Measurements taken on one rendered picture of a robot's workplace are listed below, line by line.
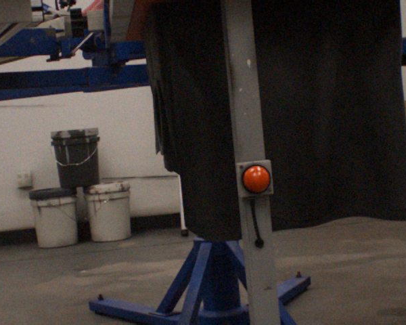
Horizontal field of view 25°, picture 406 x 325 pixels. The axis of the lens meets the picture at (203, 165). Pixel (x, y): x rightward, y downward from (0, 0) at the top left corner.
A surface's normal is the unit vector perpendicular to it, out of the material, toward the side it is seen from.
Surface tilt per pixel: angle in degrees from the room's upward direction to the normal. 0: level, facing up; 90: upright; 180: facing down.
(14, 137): 90
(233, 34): 90
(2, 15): 90
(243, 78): 90
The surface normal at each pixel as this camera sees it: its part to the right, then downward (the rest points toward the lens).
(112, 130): 0.11, 0.04
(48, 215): -0.14, 0.12
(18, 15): 0.36, 0.01
